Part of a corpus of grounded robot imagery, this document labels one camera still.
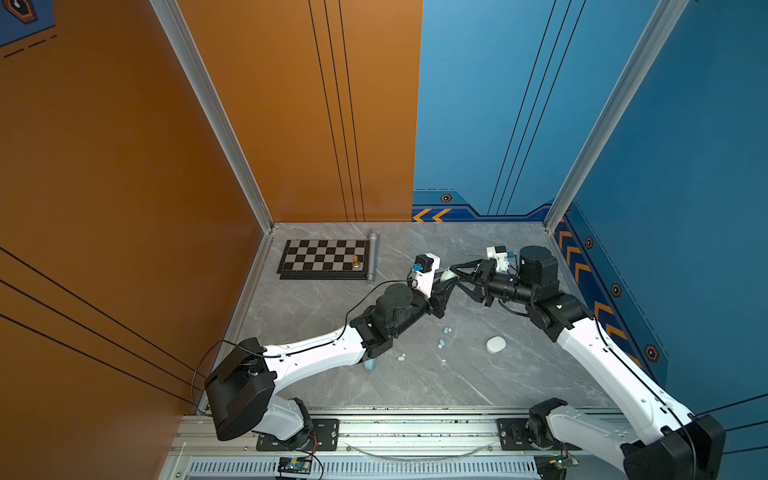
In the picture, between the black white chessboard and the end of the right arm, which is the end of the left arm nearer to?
the end of the right arm

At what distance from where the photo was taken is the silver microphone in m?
1.04

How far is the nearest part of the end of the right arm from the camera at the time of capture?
25.0 inches

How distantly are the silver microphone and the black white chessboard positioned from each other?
0.01m

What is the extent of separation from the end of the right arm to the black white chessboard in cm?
49

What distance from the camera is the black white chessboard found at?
1.04 m

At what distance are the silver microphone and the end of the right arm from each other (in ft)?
1.56

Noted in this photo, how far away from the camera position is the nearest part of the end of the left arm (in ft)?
2.09
